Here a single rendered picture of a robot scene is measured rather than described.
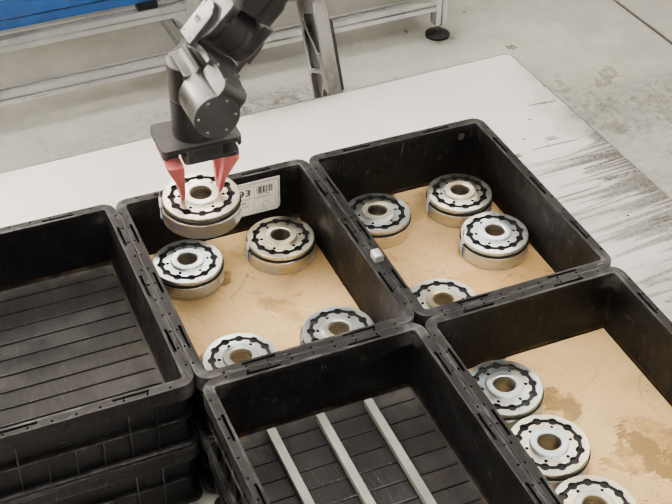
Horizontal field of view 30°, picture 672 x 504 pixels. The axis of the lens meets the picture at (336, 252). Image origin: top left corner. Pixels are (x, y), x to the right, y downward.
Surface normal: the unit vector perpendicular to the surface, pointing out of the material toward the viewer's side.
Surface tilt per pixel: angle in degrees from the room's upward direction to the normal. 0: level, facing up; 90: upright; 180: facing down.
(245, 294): 0
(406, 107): 0
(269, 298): 0
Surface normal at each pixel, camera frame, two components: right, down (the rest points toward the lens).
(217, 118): 0.40, 0.60
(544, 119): 0.00, -0.78
